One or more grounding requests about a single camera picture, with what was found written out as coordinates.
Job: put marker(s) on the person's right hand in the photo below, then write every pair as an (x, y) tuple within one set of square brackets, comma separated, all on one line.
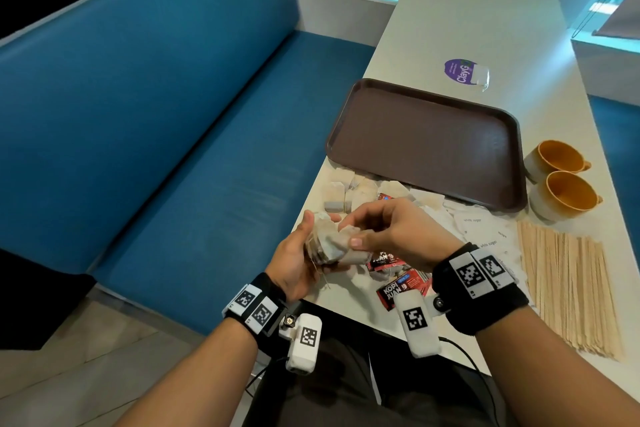
[(410, 236)]

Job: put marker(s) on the person's left hand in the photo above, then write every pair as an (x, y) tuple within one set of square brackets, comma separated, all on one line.
[(287, 266)]

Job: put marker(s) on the person's left thumb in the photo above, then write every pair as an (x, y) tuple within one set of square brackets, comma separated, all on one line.
[(310, 224)]

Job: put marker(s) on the person's right thumb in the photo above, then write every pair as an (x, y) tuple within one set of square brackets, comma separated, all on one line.
[(372, 241)]

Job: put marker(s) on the bundle of tea bags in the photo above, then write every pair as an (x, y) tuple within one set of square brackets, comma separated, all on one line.
[(332, 244)]

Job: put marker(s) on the person's left forearm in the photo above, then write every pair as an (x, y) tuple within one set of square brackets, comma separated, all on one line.
[(200, 381)]

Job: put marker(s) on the person's right forearm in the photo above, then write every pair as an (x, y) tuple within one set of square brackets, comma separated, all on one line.
[(555, 371)]

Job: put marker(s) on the red coffee sachet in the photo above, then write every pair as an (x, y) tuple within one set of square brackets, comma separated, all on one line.
[(386, 197), (392, 291), (387, 259)]

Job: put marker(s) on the pile of loose tea bags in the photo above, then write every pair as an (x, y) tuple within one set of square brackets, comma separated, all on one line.
[(360, 189)]

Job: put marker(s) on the black left wristband with markers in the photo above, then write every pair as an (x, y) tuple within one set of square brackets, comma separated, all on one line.
[(255, 306)]

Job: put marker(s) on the black wristband with markers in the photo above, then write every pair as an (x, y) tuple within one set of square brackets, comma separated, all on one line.
[(255, 306), (480, 286)]

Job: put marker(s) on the brown plastic tray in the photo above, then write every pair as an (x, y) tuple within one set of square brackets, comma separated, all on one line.
[(430, 141)]

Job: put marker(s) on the pile of white sugar packets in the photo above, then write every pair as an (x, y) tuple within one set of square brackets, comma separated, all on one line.
[(487, 231)]

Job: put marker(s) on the black right wristband with markers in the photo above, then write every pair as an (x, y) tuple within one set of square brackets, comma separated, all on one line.
[(480, 286)]

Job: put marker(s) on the person's dark trousers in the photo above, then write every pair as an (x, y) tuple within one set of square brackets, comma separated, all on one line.
[(350, 391)]

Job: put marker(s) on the blue upholstered bench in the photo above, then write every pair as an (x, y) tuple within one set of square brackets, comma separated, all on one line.
[(165, 131)]

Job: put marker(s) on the purple round sticker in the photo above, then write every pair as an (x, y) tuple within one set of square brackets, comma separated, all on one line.
[(457, 71)]

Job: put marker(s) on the orange and grey cup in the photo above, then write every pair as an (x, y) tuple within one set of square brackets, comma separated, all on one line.
[(552, 159), (562, 194)]

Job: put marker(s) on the pile of wooden stir sticks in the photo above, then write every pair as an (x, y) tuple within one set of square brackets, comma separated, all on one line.
[(565, 281)]

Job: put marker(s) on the clear plastic wrapper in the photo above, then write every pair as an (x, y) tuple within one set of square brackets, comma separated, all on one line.
[(481, 77)]

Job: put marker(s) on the white window ledge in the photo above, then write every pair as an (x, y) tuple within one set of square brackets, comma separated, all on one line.
[(607, 66)]

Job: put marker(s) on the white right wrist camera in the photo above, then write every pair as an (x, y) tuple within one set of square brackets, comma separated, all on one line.
[(417, 324)]

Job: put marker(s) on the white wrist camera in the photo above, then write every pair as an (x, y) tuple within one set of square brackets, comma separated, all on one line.
[(304, 344), (417, 324)]

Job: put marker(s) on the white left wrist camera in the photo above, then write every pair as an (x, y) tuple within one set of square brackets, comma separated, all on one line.
[(304, 344)]

